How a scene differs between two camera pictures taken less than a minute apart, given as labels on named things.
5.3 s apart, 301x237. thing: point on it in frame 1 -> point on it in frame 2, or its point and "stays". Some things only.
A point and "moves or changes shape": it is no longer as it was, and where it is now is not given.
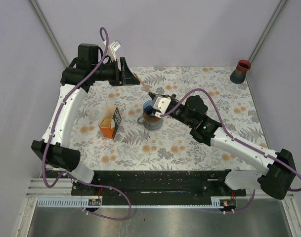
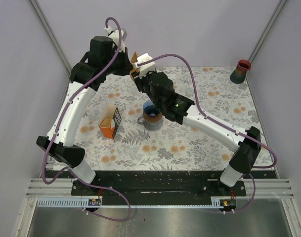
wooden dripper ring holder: x=151 y=119 stays
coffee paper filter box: x=110 y=120 stays
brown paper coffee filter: x=142 y=82 moves or changes shape
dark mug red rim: x=238 y=75 stays
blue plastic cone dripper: x=148 y=107 stays
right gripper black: x=173 y=97 -> x=139 y=81
